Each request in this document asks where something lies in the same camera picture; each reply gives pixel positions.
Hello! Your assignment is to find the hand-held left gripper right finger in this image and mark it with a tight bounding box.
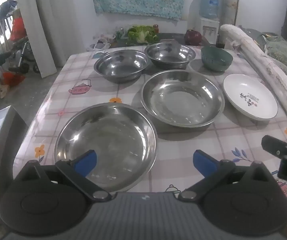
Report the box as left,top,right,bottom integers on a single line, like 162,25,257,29
178,149,274,202

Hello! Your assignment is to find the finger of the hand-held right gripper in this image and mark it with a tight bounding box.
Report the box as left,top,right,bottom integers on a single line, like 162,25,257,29
261,135,287,158

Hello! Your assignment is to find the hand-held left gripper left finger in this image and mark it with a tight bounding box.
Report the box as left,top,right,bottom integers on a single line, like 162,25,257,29
16,149,114,202

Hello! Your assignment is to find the large stainless steel plate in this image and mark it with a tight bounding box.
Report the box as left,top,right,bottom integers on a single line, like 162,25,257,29
140,69,225,128
54,103,158,191

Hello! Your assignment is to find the green ceramic bowl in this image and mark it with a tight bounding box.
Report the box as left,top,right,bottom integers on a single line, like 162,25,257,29
201,46,233,72

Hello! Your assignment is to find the stainless steel bowl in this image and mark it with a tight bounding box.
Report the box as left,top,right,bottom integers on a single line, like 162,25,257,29
93,49,149,83
144,42,196,70

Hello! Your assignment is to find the white printed ceramic plate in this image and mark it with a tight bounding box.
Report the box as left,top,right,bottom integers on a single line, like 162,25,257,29
222,73,279,120

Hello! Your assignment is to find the white rolled bolster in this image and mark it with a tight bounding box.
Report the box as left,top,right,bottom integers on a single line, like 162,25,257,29
220,24,287,117

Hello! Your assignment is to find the green patterned cushion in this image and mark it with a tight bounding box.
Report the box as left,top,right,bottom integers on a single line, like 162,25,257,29
257,32,287,81

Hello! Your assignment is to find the white box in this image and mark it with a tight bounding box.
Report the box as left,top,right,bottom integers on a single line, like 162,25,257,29
0,105,29,221

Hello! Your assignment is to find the red floor bag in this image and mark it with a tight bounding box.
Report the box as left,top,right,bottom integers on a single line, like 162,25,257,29
3,72,25,87

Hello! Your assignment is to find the grey stroller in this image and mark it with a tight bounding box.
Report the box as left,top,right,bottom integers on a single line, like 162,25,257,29
8,37,43,74

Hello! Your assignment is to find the clear plastic bag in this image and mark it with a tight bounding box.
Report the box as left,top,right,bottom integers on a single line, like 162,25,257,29
87,33,117,51

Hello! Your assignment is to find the white curtain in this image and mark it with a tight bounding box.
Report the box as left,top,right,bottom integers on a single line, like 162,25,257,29
13,0,89,78

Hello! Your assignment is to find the green lettuce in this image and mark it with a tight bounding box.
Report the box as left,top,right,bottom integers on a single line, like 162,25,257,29
126,25,159,44

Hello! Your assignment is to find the beige wooden board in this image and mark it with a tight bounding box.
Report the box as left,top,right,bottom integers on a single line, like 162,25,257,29
221,0,240,28

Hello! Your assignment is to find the red hanging bag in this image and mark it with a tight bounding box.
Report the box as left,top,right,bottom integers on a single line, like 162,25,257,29
10,12,26,42

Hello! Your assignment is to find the blue water bottle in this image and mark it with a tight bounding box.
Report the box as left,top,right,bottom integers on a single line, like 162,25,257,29
200,0,221,19

